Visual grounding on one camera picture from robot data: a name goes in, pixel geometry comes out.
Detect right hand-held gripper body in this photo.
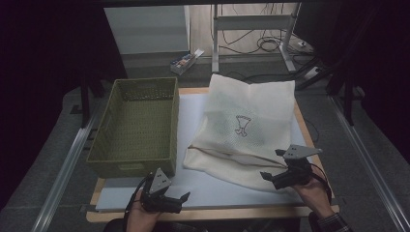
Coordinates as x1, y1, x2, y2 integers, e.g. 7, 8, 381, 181
272, 144, 323, 190

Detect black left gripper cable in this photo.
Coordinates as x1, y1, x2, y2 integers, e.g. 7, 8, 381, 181
124, 175, 153, 224

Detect white metal desk frame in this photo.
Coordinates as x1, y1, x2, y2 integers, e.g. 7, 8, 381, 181
211, 3, 303, 75

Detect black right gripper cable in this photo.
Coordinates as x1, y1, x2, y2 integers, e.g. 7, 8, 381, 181
308, 161, 334, 205

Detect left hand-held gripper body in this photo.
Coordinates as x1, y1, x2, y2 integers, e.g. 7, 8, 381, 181
139, 167, 182, 215

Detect cream mesh laundry bag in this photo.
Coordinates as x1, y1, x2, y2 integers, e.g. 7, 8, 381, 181
182, 73, 308, 194

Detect white power strip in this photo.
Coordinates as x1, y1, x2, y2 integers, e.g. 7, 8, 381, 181
303, 66, 322, 80

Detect pale blue table mat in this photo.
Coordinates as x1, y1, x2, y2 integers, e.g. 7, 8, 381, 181
95, 93, 308, 213

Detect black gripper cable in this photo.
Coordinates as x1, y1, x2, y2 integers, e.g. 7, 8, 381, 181
124, 175, 153, 224
308, 161, 334, 205

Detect black floor cables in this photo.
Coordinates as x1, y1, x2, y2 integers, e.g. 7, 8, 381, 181
219, 3, 322, 87

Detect person's right hand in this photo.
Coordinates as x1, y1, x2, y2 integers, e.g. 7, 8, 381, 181
290, 175, 335, 220

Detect small open cardboard box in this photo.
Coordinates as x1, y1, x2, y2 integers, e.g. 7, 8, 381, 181
169, 48, 205, 76

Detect tan drawstring cord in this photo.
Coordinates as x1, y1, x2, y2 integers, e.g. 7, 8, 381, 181
188, 144, 288, 169

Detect aluminium floor rail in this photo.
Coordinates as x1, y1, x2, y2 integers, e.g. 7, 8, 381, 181
30, 104, 102, 232
327, 95, 410, 232

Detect white cabinet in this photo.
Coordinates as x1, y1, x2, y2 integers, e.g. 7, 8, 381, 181
103, 4, 191, 56

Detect person's left hand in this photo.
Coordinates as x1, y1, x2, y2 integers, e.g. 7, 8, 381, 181
125, 189, 162, 232

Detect wooden table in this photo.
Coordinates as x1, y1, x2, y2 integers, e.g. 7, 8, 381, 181
86, 86, 340, 223

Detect green woven basket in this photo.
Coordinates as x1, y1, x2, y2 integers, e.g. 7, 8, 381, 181
86, 76, 180, 179

